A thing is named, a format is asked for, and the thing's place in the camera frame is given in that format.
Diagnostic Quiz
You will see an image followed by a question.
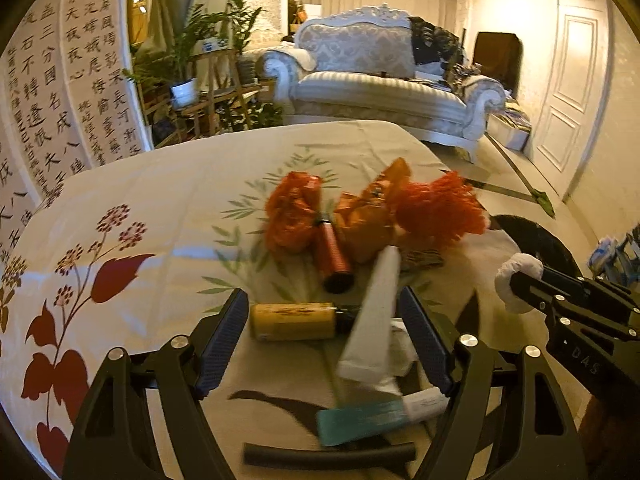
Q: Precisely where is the floral printed tablecloth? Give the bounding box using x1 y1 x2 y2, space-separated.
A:
0 120 591 480

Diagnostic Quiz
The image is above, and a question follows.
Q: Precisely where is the dark wooden cabinet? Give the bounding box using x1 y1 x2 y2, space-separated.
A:
472 31 523 93

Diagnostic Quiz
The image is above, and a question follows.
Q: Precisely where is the dark clothes pile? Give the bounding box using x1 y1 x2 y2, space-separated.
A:
407 16 466 66

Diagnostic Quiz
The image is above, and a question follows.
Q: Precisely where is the calligraphy wall scroll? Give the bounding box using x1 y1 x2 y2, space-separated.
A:
2 0 101 201
60 0 155 170
0 125 66 281

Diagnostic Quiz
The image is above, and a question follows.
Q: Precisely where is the yellow bottle with black cap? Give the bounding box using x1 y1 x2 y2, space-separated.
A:
249 301 362 343

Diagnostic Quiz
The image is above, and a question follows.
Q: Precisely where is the tall green plant dark pot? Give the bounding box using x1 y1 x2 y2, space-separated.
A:
220 0 267 86

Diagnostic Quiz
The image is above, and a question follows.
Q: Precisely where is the black foam tube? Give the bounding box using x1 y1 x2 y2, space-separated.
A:
242 441 417 470

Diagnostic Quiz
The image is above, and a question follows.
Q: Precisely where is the blue and white package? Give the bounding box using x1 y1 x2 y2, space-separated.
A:
590 227 640 281

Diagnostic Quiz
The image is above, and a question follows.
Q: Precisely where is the green floor mop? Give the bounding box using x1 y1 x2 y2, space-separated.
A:
492 140 557 219

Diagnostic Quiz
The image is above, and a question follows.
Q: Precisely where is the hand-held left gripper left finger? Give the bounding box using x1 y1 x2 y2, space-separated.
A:
62 288 251 480

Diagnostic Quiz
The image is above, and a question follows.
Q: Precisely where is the black lined trash bin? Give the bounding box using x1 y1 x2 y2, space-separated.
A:
487 214 583 281

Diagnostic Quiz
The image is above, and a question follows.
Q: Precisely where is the teal toothpaste tube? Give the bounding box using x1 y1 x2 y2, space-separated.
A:
316 389 448 447

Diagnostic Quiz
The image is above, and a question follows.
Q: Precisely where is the brown woven scrap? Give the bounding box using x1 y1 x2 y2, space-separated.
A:
400 245 446 268

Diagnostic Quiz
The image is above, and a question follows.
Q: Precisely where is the red cylindrical bottle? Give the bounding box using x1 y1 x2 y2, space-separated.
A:
312 212 356 295

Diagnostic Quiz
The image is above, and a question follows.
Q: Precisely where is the box beside sofa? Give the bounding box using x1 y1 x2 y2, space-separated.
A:
487 105 533 153

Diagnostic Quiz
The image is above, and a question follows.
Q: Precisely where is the wooden plant stand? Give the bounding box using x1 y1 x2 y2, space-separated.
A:
137 47 266 146

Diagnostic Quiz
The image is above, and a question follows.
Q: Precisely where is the dark patterned cloth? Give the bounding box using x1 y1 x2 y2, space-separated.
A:
450 62 501 93

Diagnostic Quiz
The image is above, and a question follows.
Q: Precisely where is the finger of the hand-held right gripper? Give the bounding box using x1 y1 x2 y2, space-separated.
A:
509 270 640 342
541 265 640 312

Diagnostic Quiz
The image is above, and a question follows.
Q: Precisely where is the white panelled door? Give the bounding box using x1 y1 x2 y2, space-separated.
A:
532 0 608 201

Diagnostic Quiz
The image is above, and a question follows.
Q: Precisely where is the low green leafy plant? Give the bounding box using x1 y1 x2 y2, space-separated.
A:
215 102 286 133

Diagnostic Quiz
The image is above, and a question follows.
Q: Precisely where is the orange foil wrapper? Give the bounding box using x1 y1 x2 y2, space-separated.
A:
332 157 413 263

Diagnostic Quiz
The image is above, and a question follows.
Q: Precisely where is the white tissue ball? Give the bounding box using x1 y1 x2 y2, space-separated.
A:
495 252 544 313

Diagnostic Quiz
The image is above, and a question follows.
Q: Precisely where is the orange fluffy pompom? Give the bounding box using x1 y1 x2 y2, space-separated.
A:
392 170 488 251

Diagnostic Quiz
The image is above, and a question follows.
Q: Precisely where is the orange plastic bag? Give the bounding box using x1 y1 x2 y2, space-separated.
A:
265 172 323 253

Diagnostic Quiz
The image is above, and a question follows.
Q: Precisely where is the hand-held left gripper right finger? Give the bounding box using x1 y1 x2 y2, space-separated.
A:
397 285 588 480

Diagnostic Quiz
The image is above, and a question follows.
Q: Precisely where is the white squeeze tube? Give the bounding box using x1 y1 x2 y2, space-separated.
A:
336 246 403 386

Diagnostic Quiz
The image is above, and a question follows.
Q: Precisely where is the green plant in white pot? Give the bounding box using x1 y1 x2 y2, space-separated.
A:
122 2 231 108

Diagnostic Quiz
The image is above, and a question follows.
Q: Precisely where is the white ornate sofa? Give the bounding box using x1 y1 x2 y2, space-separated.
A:
257 2 508 163

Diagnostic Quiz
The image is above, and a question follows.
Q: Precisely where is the white paper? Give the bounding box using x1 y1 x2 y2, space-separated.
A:
387 317 421 396

